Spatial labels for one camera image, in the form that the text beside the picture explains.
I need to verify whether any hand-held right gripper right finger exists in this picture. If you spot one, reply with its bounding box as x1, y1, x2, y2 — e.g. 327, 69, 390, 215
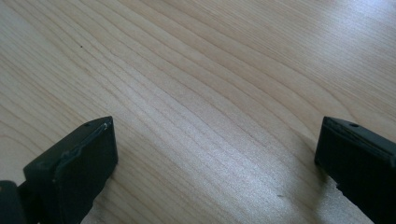
313, 116, 396, 224

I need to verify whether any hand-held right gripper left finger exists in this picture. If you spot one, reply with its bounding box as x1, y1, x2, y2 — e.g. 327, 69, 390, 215
21, 116, 120, 224

